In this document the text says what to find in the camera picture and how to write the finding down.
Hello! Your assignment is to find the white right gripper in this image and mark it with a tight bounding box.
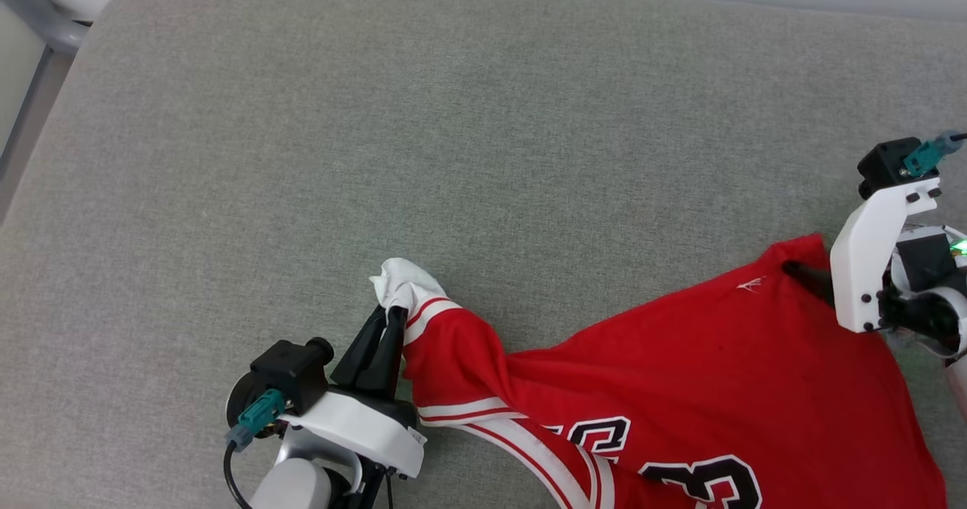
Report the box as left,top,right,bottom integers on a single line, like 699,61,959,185
782,177,941,334

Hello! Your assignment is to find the red basketball jersey white trim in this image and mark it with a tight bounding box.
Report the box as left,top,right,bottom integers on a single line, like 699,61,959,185
369,233,949,509

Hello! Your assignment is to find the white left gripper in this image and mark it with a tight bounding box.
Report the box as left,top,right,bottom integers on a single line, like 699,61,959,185
283,305,428,480

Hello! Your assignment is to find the thin black cable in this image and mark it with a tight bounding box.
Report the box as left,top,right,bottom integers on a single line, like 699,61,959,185
223,441,254,509

